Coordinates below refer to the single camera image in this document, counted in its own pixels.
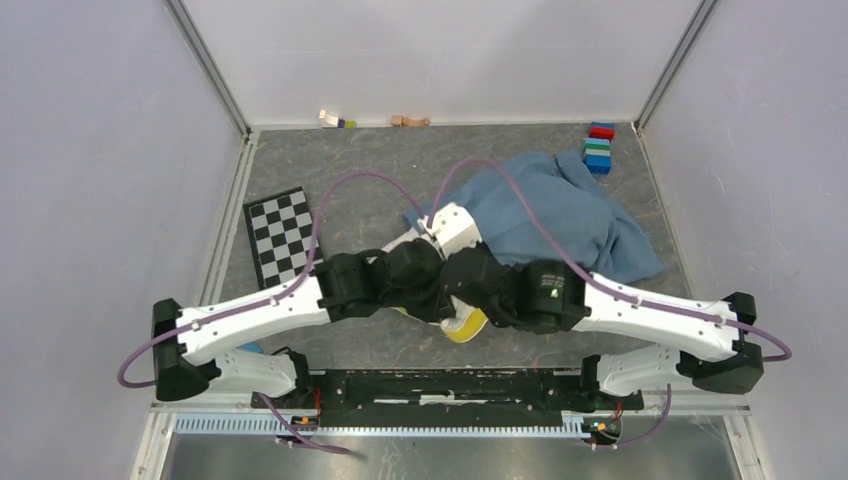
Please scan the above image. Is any white pillow with yellow side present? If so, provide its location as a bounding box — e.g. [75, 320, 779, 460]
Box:
[382, 228, 487, 344]

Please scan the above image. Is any blue fabric pillowcase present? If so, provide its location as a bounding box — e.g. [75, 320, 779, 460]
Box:
[440, 150, 664, 283]

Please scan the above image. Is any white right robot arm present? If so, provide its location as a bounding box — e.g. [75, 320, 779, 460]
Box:
[439, 246, 764, 408]

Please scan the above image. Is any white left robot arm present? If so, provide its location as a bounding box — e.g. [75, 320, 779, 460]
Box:
[152, 238, 457, 408]

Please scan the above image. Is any black white checkerboard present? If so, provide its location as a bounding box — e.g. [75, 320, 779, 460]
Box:
[243, 187, 323, 290]

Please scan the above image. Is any small wooden toy piece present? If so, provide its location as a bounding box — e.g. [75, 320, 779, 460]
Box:
[390, 115, 430, 128]

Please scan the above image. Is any blue green white block stack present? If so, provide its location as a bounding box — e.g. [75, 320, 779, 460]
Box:
[582, 138, 612, 175]

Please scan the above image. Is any small light blue block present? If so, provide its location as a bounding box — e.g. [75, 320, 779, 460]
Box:
[238, 342, 263, 354]

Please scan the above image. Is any small white coloured toy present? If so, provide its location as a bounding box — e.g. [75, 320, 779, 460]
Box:
[318, 109, 358, 129]

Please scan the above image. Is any red and blue block stack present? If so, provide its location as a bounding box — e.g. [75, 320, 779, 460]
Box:
[588, 122, 616, 142]

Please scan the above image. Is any light blue toothed strip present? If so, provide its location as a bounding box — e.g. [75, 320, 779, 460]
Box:
[174, 413, 587, 439]

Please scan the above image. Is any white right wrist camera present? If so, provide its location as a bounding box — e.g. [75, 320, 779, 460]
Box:
[418, 202, 483, 258]

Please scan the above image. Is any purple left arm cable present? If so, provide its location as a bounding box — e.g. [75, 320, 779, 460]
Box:
[117, 170, 429, 457]

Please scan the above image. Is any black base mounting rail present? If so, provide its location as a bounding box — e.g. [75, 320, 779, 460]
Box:
[271, 368, 644, 428]

